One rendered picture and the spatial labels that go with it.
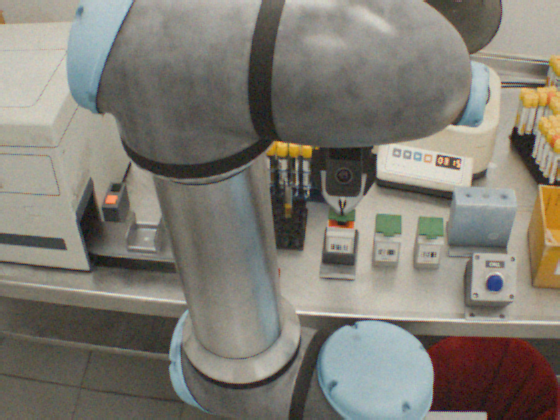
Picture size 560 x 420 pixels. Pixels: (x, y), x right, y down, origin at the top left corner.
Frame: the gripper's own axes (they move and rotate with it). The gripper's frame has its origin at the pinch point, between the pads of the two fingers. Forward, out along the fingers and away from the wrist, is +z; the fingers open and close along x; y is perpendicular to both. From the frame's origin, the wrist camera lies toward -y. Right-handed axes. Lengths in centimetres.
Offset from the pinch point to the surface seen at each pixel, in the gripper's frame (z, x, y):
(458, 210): 1.6, -17.6, 3.8
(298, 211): 8.4, 7.1, 7.8
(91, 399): 98, 66, 18
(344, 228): 2.6, -0.5, -0.9
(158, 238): 4.1, 26.4, -4.5
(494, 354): 59, -36, 19
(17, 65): -20, 49, 6
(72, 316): 71, 67, 27
